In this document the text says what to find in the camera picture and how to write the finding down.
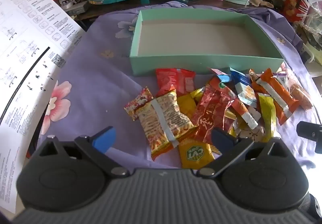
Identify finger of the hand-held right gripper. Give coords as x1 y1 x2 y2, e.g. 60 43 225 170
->
296 121 322 154

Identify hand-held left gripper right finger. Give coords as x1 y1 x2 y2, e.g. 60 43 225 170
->
197 128 290 177

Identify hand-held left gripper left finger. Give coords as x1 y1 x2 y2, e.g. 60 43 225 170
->
38 126 127 177

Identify pile of assorted snack packets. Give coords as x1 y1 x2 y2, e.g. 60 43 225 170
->
124 67 277 169

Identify clear meat floss cake packet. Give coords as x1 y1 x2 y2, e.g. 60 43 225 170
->
282 63 313 110

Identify orange silver-seam snack packet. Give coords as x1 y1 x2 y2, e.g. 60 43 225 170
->
252 68 301 126

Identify mint green cardboard box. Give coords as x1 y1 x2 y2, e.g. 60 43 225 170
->
129 9 285 76

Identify purple floral cloth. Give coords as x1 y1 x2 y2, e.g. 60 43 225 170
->
38 0 322 171

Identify white printed instruction sheet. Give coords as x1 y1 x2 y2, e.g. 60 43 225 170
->
0 0 85 214

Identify red biscuit box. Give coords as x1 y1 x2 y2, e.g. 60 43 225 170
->
281 0 310 23

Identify beige crumpled cloth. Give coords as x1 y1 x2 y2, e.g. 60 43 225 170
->
252 0 274 8

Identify grey printed toy box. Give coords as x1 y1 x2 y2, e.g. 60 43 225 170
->
59 0 89 16

